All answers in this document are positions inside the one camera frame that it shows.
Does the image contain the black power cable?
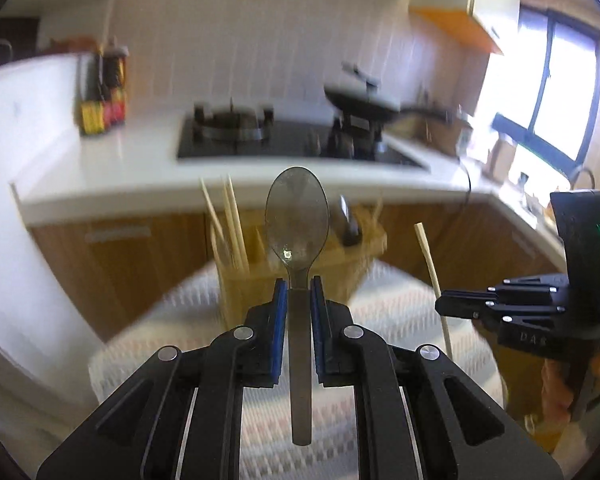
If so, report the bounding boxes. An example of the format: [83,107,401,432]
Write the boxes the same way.
[457,155,474,207]

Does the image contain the yellow plastic utensil basket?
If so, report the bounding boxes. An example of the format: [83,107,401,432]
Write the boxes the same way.
[209,205,388,331]

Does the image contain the white electric kettle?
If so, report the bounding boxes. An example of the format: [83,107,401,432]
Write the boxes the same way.
[490,137,517,181]

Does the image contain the black gas stove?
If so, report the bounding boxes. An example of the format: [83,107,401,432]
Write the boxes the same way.
[176,104,431,170]

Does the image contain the white kitchen counter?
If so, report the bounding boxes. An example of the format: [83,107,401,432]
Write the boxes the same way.
[10,52,571,261]

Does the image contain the wooden base cabinets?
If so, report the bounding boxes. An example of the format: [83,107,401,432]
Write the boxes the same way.
[27,200,566,341]

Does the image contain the metal cabinet handle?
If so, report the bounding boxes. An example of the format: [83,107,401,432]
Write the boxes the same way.
[85,226,152,243]

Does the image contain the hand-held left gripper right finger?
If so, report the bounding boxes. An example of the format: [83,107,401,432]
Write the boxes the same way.
[312,277,564,480]

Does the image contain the orange bottomed wall cabinet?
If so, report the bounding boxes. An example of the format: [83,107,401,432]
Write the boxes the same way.
[410,0,522,56]

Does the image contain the person's right hand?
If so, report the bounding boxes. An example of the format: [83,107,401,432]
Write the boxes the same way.
[540,357,600,426]

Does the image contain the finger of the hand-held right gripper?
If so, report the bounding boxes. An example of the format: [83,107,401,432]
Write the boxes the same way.
[486,275,570,295]
[434,287,568,333]

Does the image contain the black wok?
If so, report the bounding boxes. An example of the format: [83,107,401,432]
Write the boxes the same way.
[324,85,453,123]

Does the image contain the black spatula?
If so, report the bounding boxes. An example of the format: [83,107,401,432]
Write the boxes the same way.
[341,62,381,88]

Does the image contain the metal faucet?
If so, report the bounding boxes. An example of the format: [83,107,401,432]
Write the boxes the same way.
[572,167,598,193]

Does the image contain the striped woven tablecloth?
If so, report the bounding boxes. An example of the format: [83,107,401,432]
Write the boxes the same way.
[89,255,506,480]

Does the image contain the clear plastic spoon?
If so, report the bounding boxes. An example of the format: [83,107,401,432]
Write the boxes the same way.
[265,166,330,446]

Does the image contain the dark framed window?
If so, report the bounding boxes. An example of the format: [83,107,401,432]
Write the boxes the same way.
[515,5,600,166]

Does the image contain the beige rice cooker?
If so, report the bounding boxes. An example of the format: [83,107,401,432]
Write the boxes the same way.
[457,110,477,147]

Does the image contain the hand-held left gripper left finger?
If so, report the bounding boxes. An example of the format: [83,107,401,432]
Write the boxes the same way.
[36,280,288,480]

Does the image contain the yellow label sauce bottle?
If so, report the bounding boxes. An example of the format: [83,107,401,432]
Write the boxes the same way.
[78,55,106,136]

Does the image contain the red label sauce bottle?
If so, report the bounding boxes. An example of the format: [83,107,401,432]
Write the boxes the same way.
[102,40,130,126]

